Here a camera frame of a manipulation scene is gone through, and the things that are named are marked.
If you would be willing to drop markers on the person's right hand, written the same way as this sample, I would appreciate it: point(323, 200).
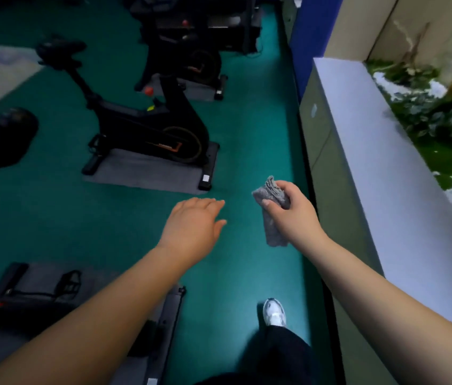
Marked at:
point(298, 220)

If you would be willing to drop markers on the person's left hand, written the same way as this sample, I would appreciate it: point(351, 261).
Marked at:
point(190, 232)

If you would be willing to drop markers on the grey cleaning cloth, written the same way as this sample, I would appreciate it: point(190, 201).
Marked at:
point(272, 232)

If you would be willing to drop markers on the person's left forearm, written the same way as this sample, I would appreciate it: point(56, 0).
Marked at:
point(89, 328)

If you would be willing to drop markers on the person's right forearm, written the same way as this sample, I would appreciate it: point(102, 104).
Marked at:
point(390, 316)

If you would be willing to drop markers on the person's white right shoe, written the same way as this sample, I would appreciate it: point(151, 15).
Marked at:
point(274, 312)

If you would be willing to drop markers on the person's dark trousers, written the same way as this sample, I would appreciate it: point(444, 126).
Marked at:
point(278, 356)

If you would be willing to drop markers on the grey-topped beige cabinet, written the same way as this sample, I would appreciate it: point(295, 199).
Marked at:
point(370, 176)

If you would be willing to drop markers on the green moss bed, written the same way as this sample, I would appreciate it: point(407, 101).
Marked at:
point(450, 160)

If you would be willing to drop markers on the variegated leaf plant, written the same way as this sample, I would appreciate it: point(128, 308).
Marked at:
point(438, 120)

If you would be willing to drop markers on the blue padded column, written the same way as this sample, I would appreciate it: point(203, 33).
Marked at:
point(314, 36)

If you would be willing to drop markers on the low green leafy plant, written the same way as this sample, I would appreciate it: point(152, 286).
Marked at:
point(410, 72)

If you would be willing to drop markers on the dry brown branch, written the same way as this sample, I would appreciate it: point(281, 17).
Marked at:
point(412, 48)

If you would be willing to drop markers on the white wall outlet plate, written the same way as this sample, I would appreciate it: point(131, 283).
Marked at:
point(313, 110)

